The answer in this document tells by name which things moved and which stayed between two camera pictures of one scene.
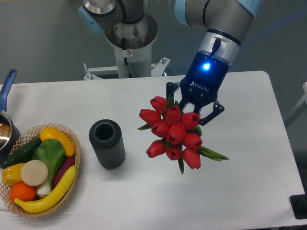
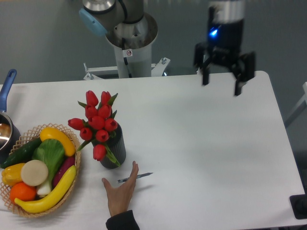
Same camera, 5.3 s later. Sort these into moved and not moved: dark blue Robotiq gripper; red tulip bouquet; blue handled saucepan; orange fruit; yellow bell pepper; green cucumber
Moved: red tulip bouquet; dark blue Robotiq gripper
Not moved: blue handled saucepan; orange fruit; green cucumber; yellow bell pepper
